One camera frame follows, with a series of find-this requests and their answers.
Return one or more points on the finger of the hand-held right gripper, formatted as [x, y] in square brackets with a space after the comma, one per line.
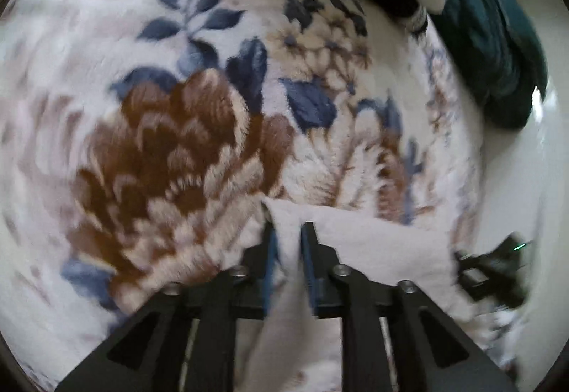
[470, 276]

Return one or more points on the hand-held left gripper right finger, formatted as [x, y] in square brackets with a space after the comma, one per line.
[311, 276]

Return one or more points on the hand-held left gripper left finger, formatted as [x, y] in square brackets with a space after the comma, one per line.
[269, 272]

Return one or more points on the grey long-sleeve shirt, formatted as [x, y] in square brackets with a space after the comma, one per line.
[378, 249]

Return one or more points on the white bed headboard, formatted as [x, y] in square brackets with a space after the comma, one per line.
[524, 183]

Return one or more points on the dark teal quilt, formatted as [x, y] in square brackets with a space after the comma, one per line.
[489, 63]

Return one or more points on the floral fleece blanket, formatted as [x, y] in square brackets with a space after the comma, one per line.
[133, 40]

